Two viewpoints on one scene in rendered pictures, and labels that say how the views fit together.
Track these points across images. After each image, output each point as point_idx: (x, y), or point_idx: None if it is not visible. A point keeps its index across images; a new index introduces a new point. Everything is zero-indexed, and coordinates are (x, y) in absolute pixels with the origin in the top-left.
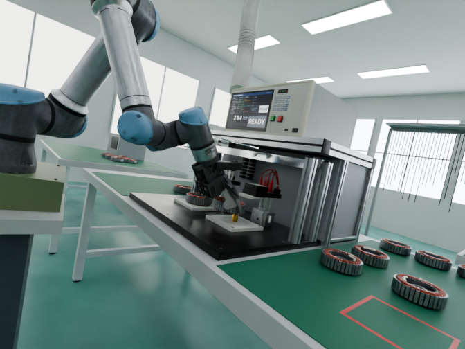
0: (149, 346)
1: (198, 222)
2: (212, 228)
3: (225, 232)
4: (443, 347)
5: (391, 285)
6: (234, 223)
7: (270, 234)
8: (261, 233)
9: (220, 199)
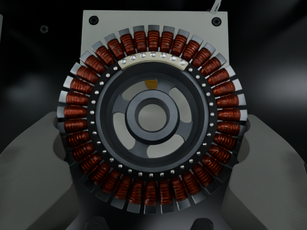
0: None
1: (127, 218)
2: (190, 209)
3: (225, 179)
4: None
5: None
6: (180, 101)
7: (259, 21)
8: (250, 53)
9: (107, 150)
